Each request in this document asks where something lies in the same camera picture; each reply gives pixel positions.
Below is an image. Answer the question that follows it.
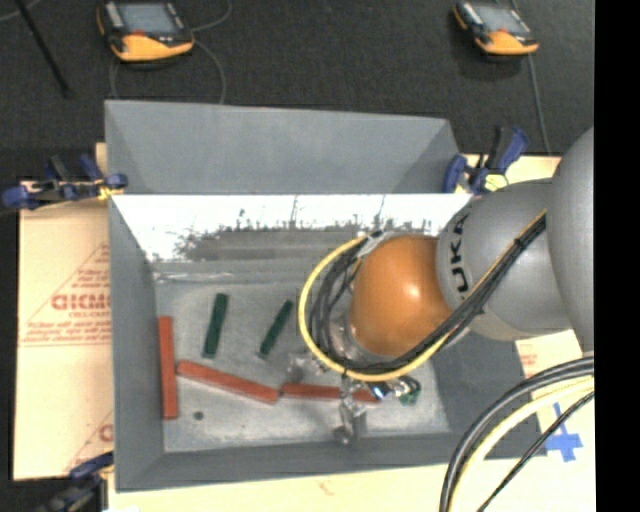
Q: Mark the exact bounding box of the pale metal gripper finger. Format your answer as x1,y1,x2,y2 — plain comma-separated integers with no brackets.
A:
333,393,370,447
286,351,326,384

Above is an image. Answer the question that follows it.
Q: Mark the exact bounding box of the red-brown flat block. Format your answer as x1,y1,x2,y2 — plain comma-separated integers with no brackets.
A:
279,381,381,404
175,359,281,406
157,315,181,421

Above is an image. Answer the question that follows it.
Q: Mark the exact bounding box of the dark green flat block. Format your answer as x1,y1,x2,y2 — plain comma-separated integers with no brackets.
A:
257,299,296,359
200,292,231,359

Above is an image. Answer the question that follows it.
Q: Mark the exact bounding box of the grey metal bin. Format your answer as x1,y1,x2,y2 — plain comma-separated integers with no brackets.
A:
103,99,547,492

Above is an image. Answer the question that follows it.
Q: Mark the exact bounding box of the brown cardboard board, red print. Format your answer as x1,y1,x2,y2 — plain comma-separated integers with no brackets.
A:
11,193,116,482

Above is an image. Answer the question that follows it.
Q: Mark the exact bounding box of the black cylinder on white bracket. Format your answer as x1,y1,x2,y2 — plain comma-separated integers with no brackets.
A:
370,377,421,402

